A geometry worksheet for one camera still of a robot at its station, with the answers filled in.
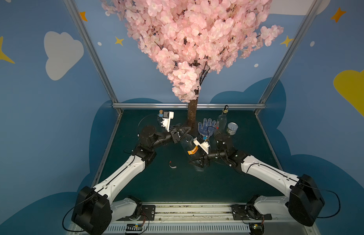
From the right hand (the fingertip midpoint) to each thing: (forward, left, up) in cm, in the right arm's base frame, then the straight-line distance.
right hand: (192, 155), depth 74 cm
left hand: (+7, +2, +15) cm, 17 cm away
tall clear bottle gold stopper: (+30, -20, -8) cm, 37 cm away
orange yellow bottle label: (-2, +1, +7) cm, 7 cm away
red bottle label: (+2, +11, -19) cm, 22 cm away
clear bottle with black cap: (+1, +3, +12) cm, 12 cm away
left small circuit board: (-30, +28, -22) cm, 47 cm away
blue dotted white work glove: (+36, -12, -21) cm, 43 cm away
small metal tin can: (+32, -28, -15) cm, 45 cm away
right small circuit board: (-27, -34, -23) cm, 49 cm away
